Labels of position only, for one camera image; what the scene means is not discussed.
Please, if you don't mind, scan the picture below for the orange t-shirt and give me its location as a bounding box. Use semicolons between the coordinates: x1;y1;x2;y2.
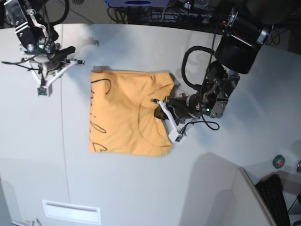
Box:
89;69;174;157

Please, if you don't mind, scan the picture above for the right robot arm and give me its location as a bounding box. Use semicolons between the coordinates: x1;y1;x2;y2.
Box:
2;0;76;72

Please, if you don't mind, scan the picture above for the white recessed table tray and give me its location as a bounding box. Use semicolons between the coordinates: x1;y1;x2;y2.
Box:
42;200;101;225

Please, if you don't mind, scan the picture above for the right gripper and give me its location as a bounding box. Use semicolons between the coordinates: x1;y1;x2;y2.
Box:
34;46;76;72

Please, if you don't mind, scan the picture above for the white partition panel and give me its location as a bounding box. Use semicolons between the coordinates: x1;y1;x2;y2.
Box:
232;167;276;226

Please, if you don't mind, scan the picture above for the green tape roll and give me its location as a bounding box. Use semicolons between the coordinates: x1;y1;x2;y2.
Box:
272;155;285;169

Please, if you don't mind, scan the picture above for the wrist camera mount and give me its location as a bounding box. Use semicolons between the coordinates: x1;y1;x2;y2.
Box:
25;58;85;97
151;98;185;143

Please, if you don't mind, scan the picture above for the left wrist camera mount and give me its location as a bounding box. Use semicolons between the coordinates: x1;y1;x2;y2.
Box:
151;98;185;143

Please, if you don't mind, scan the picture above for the metal knob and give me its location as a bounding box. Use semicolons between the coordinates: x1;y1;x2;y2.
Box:
296;160;301;173

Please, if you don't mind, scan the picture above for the black keyboard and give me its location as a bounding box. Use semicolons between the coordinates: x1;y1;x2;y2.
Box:
255;174;291;226

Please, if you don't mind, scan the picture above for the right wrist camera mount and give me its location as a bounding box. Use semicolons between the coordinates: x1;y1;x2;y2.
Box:
25;58;85;97

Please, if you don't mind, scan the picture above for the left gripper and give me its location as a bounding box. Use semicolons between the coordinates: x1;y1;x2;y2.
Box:
154;94;201;122

